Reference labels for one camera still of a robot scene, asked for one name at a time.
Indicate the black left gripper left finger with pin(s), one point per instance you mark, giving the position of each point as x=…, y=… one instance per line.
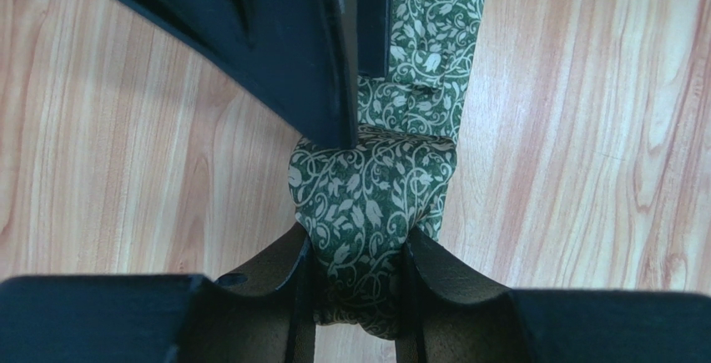
x=258, y=312

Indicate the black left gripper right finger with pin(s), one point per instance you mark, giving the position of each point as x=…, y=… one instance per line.
x=452, y=313

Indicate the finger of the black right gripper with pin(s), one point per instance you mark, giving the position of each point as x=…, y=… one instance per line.
x=297, y=57
x=373, y=37

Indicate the green patterned tie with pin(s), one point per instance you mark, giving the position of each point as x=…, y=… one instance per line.
x=359, y=205

